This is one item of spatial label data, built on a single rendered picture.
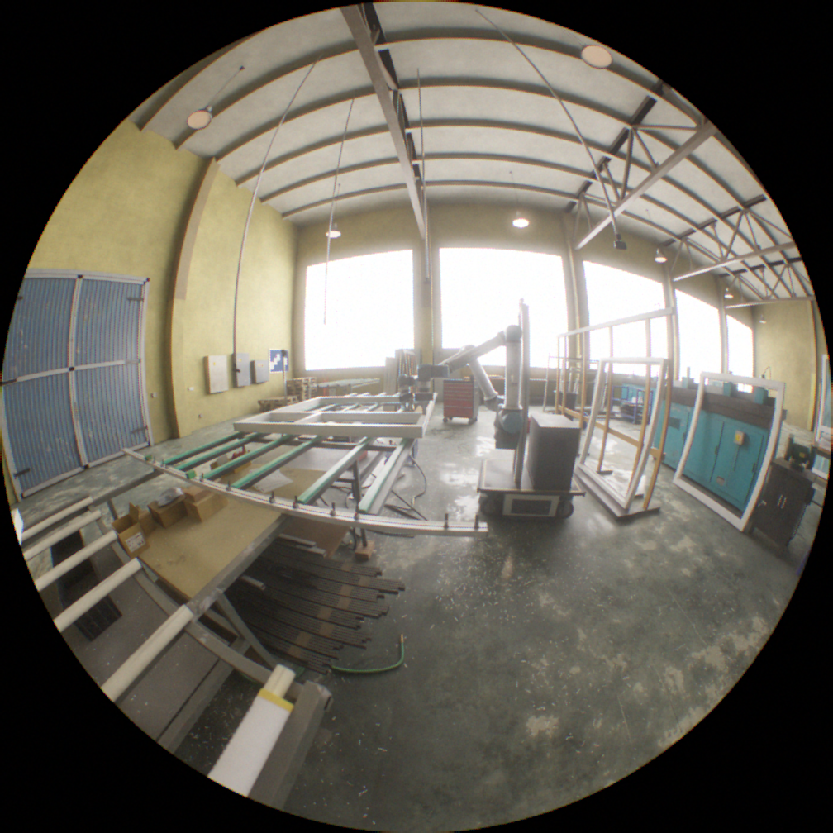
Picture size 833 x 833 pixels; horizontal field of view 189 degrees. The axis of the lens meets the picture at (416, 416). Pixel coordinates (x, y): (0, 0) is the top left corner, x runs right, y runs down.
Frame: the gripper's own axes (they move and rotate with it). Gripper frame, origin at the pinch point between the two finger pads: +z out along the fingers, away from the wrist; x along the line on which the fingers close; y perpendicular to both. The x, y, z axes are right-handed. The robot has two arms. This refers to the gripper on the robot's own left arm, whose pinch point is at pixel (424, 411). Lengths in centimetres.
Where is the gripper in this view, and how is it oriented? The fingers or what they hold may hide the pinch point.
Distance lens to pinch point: 179.3
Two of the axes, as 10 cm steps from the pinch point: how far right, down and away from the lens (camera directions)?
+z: 0.2, 9.8, 2.0
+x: 9.9, 0.1, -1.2
